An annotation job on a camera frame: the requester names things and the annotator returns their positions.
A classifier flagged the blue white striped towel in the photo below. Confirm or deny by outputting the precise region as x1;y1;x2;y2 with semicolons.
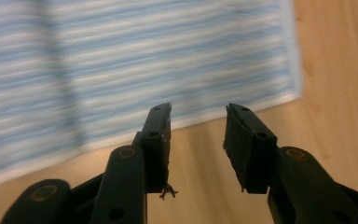
0;0;303;189

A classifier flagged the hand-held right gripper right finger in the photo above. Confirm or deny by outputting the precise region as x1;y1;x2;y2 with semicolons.
222;103;279;195

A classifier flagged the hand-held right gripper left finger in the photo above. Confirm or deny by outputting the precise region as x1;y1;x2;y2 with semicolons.
131;102;179;201

